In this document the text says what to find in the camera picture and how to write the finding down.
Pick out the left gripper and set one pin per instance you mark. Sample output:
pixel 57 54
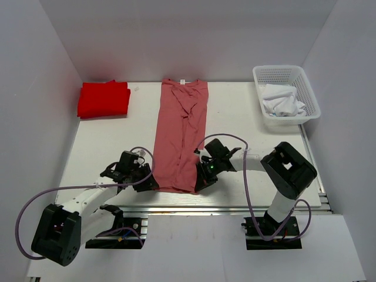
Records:
pixel 148 185

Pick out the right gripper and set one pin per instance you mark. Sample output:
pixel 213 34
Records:
pixel 204 180

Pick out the pink t-shirt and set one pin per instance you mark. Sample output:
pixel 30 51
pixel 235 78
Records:
pixel 181 125

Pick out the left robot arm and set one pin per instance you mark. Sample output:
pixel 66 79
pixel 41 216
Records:
pixel 63 228

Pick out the folded red t-shirt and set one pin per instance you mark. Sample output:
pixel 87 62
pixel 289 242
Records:
pixel 99 100

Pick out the white t-shirt in basket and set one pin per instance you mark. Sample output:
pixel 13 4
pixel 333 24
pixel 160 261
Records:
pixel 282 101

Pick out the white plastic basket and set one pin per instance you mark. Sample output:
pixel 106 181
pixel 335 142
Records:
pixel 287 75

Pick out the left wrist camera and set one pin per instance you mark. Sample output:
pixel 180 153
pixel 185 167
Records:
pixel 140 152

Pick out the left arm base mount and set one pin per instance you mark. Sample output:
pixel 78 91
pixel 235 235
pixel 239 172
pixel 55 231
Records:
pixel 127 232

